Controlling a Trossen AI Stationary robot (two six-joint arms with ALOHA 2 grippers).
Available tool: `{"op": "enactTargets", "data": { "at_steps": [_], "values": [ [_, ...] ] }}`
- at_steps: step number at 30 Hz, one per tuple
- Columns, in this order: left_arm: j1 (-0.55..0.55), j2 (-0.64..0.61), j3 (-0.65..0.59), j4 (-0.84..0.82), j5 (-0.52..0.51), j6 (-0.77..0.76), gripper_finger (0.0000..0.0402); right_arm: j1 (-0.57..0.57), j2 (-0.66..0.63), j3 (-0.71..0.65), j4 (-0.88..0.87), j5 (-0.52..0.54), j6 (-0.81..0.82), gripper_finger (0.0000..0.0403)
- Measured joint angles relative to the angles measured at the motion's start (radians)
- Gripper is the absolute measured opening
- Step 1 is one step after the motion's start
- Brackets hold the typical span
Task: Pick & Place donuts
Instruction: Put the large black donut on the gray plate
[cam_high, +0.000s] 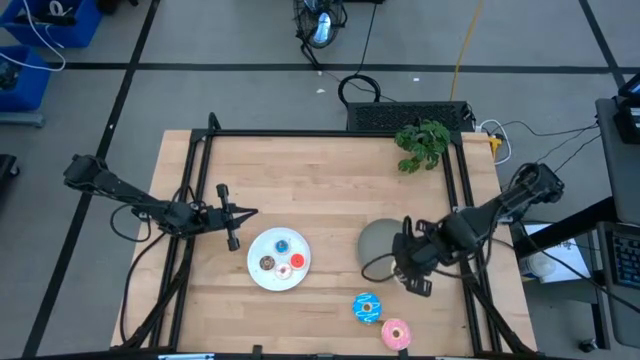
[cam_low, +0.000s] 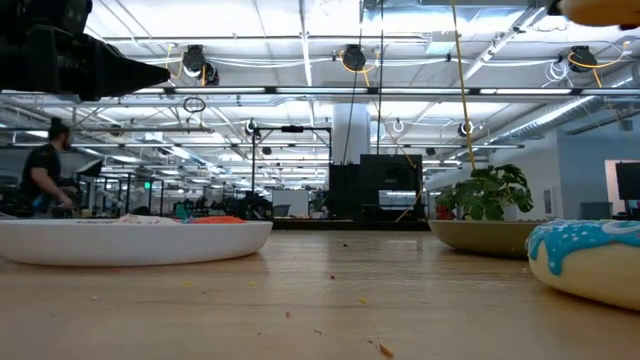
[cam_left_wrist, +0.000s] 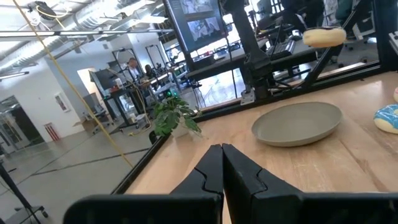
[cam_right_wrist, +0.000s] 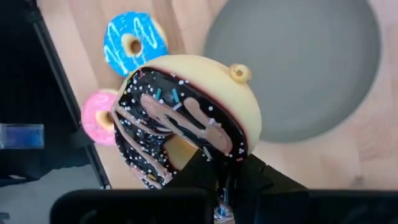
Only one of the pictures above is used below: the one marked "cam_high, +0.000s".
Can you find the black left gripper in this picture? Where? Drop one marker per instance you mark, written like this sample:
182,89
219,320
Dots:
217,219

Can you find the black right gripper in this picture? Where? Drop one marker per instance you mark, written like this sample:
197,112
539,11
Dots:
431,245

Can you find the small blue donut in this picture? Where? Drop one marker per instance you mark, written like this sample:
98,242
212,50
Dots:
282,246

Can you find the small chocolate sprinkle donut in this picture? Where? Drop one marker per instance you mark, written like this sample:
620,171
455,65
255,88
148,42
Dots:
267,262

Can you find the large blue iced donut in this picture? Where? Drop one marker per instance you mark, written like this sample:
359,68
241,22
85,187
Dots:
367,308

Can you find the small white sprinkle donut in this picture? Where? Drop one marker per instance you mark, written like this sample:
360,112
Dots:
283,270

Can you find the small red donut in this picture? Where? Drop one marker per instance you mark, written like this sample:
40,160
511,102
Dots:
297,260

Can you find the large pink iced donut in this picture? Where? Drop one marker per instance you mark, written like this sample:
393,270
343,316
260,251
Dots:
396,334

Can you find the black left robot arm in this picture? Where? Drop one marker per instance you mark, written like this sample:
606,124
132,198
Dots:
125,192

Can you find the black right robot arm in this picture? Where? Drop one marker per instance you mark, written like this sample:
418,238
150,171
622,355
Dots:
500,205

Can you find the white round plate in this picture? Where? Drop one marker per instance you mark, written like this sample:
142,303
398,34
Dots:
260,245

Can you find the grey round plate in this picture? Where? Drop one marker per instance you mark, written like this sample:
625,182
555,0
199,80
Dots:
375,240

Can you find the green potted plant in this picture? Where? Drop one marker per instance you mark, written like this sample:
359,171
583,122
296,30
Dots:
422,142

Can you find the black computer case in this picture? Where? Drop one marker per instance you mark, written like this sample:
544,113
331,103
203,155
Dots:
400,116

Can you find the yellow power plug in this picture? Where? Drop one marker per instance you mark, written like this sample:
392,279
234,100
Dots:
495,145

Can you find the white paper sheet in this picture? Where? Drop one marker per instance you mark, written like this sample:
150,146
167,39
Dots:
560,260

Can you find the black floor fan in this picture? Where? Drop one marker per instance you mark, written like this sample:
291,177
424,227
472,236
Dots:
320,25

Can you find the black keyboard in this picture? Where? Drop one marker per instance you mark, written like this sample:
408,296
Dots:
625,260

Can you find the grey desk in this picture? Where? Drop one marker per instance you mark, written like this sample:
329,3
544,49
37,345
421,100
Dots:
620,160

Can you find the blue storage bin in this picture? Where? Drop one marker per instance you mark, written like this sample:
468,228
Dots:
55,27
25,80

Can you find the black metal table frame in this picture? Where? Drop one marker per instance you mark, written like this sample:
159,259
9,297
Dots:
325,133

